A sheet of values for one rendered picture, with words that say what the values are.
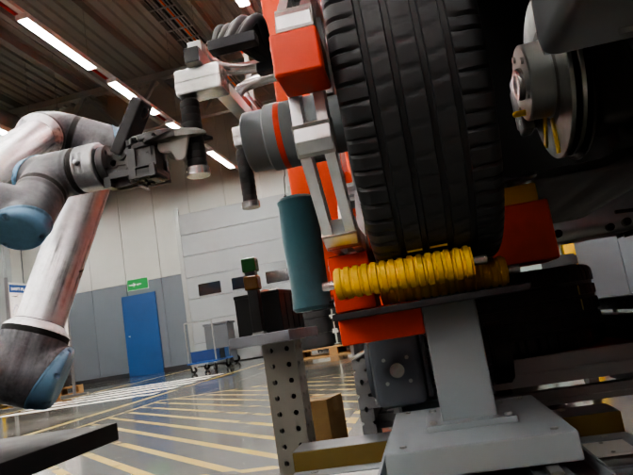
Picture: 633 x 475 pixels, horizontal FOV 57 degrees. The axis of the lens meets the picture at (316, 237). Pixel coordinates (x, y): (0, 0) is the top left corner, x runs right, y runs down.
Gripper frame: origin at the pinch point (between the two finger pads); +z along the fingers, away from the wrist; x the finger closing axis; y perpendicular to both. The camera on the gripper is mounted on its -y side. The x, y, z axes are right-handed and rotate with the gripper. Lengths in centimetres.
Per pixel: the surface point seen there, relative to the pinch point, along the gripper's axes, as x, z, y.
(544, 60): -9, 65, -3
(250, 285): -53, -10, 24
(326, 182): -60, 14, -1
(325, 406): -121, -8, 67
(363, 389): -70, 14, 58
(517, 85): -16, 60, -2
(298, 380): -73, -5, 53
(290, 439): -73, -10, 69
